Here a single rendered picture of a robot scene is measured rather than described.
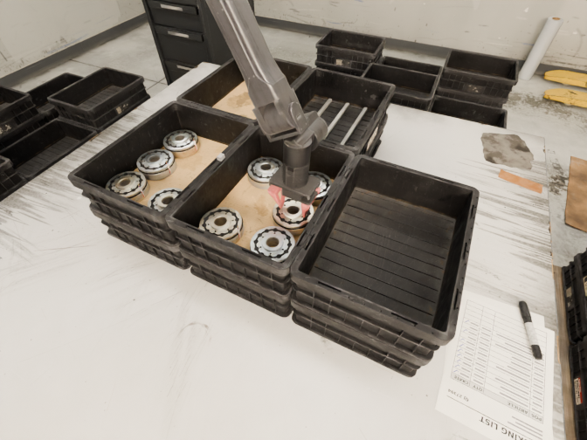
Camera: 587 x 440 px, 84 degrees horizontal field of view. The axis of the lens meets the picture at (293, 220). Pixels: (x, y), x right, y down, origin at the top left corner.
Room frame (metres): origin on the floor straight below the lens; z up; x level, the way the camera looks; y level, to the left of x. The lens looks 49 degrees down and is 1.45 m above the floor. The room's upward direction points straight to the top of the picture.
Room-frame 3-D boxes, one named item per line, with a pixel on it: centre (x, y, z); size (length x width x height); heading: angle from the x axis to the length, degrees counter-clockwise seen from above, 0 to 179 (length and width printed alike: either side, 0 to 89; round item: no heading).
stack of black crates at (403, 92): (1.75, -0.58, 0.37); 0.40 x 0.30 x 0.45; 65
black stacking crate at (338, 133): (0.92, -0.12, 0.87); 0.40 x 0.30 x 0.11; 154
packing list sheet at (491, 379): (0.23, -0.45, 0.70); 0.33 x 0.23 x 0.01; 155
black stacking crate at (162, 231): (0.70, 0.33, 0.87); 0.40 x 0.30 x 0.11; 154
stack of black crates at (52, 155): (1.31, 1.22, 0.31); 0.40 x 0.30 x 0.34; 155
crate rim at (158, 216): (0.70, 0.33, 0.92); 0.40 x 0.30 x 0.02; 154
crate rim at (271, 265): (0.56, 0.06, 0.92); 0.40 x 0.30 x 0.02; 154
